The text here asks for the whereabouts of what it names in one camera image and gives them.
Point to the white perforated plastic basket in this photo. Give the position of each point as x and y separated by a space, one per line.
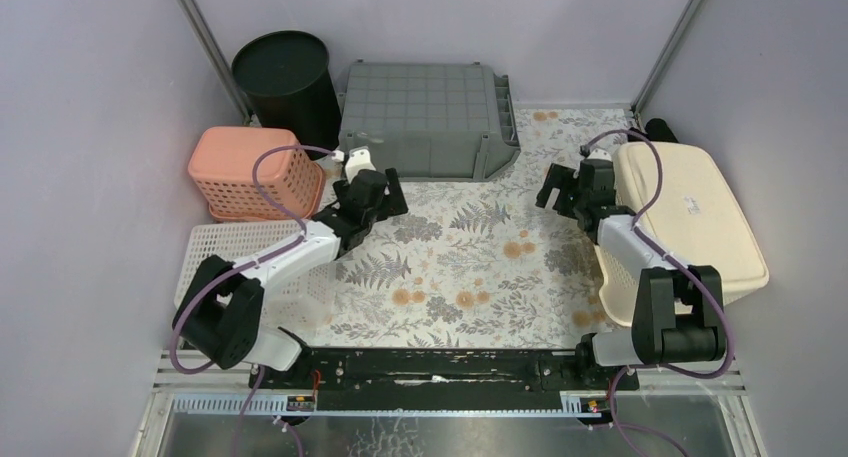
298 285

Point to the aluminium frame rail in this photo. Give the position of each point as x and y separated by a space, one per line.
662 382

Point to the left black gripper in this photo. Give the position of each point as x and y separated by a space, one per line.
370 193

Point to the black crumpled cloth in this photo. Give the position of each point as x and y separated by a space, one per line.
656 130

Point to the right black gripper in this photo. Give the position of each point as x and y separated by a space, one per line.
563 178

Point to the pink perforated plastic basket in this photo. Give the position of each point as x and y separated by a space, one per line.
221 167

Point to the large black cylindrical container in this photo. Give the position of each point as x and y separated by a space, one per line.
285 76

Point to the cream perforated plastic basket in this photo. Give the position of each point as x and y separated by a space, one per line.
691 211

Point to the floral patterned table mat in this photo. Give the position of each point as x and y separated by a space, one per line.
473 265

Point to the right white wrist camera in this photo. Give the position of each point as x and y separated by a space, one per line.
596 153

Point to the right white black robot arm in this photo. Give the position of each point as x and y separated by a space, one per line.
678 313

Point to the grey plastic storage bin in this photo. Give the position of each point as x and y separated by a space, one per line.
431 122

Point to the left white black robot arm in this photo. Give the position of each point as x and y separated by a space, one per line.
220 315

